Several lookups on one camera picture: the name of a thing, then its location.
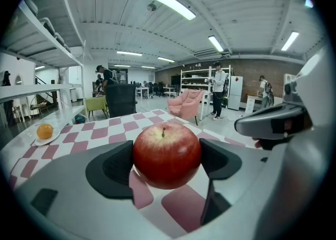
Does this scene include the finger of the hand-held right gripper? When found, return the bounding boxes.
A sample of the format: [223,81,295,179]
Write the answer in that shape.
[234,102,313,140]

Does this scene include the long white table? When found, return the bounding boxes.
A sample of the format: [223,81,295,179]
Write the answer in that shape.
[198,90,214,121]

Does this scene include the pink checkered tablecloth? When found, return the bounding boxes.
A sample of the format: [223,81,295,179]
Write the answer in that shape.
[7,109,263,237]

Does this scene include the red apple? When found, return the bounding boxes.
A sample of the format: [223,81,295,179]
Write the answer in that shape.
[133,122,202,190]

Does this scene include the white office desk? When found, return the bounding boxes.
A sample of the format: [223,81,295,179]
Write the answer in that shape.
[135,86,150,100]

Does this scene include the large white shelf rack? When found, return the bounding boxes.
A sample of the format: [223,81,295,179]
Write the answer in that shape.
[0,0,88,130]

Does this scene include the green chair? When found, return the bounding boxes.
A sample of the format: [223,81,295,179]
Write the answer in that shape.
[84,96,109,119]

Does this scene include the orange fruit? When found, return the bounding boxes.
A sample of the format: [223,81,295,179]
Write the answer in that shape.
[36,123,54,140]

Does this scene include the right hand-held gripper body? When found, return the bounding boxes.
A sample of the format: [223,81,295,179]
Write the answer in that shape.
[284,46,333,130]

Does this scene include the black mesh chair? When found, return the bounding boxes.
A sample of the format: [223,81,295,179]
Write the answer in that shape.
[105,83,138,119]

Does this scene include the small white plate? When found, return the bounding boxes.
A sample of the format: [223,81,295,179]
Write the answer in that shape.
[34,127,62,147]

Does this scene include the white shelf rack with clutter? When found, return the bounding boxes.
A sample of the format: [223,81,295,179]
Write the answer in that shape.
[180,65,232,96]

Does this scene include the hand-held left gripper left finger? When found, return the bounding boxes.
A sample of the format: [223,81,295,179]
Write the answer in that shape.
[14,140,190,240]

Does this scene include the wooden desk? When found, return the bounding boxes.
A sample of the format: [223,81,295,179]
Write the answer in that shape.
[246,95,283,115]

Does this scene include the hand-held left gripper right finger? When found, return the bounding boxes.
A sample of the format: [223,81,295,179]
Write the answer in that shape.
[188,128,327,238]

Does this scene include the pink armchair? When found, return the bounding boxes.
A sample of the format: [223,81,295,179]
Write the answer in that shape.
[167,88,206,127]

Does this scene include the grey storage crate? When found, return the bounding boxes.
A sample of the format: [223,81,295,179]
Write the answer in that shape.
[39,17,56,38]
[23,0,39,18]
[54,33,66,47]

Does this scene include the grey refrigerator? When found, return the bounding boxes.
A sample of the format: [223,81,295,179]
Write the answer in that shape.
[227,75,244,111]

